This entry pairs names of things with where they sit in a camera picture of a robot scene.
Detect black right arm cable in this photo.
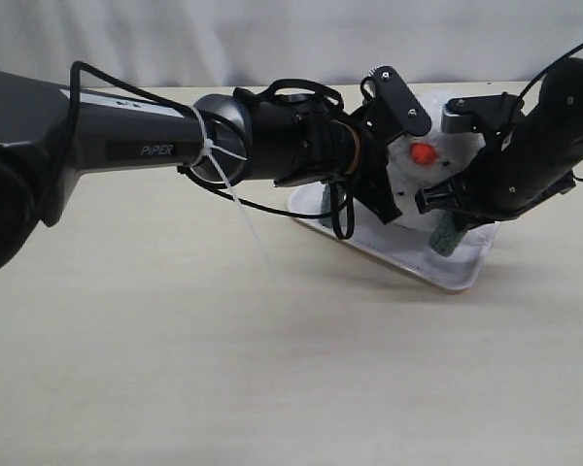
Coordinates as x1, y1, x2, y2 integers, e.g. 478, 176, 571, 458
519, 32, 583, 185

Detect white plush snowman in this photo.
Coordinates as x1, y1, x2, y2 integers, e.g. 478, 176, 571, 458
387, 90, 484, 233

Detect green knitted scarf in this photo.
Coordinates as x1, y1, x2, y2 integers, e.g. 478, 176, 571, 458
319, 185, 466, 257

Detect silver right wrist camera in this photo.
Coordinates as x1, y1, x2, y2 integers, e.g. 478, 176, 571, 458
440, 92, 524, 134

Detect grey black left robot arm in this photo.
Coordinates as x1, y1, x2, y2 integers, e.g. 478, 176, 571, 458
0, 62, 400, 269

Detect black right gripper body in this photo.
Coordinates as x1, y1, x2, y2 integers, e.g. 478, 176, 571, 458
415, 102, 576, 228

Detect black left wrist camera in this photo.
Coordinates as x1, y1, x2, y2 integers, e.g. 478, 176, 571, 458
360, 65, 432, 143

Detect white backdrop curtain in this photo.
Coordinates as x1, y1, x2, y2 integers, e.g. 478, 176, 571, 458
0, 1, 583, 86

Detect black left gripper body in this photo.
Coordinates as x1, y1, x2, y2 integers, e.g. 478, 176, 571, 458
342, 99, 402, 224

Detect white rectangular plastic tray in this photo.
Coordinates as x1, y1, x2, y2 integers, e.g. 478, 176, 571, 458
286, 184, 497, 292

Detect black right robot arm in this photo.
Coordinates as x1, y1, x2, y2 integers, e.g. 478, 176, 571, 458
415, 58, 583, 231

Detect white zip tie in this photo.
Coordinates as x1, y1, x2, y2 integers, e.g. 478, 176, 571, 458
192, 107, 269, 266

